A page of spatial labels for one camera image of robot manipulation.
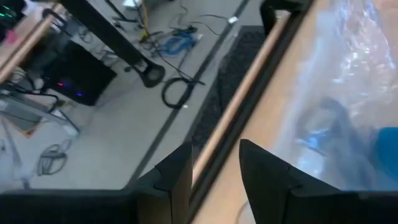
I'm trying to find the grey coiled floor cable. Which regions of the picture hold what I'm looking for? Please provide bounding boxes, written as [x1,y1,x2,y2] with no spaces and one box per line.
[36,139,73,177]

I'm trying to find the black computer case with lights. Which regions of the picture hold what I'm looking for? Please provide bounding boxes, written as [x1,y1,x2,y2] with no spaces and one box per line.
[42,39,118,107]

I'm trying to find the clear zip bag with label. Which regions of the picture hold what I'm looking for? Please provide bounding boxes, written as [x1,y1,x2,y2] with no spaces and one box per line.
[273,93,379,191]

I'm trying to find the clear plastic wrapper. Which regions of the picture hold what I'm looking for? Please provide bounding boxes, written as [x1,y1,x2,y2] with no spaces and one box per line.
[307,0,398,191]

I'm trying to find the yellow cable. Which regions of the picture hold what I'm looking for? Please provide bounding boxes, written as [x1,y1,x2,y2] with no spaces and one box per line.
[139,0,150,43]

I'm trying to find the blue cable bundle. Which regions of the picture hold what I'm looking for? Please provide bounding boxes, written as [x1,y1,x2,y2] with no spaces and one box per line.
[159,30,198,57]

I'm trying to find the grey metal stand legs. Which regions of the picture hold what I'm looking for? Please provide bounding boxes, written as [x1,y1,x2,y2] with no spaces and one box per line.
[0,90,81,139]

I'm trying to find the wooden table edge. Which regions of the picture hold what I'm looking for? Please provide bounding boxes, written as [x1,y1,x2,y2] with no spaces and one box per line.
[0,3,65,84]

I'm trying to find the black aluminium table frame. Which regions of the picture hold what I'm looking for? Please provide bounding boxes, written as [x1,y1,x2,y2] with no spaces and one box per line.
[186,0,315,224]

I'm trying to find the black floor cable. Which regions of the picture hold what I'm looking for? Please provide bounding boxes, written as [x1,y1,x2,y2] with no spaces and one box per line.
[186,12,233,37]

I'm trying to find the coiled black cable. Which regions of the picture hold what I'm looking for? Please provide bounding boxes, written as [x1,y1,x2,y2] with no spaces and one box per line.
[160,76,206,110]

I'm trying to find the black device with green lights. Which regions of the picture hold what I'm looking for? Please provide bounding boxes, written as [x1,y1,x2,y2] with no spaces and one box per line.
[0,0,27,41]

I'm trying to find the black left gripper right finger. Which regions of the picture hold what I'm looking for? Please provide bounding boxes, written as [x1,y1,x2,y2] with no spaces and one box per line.
[238,139,398,224]

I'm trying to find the black stand base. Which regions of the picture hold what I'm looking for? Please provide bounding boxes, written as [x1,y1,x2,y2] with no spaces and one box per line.
[58,0,166,88]

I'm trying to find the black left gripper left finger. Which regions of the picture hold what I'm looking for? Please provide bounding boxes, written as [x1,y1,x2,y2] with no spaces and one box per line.
[0,141,193,224]

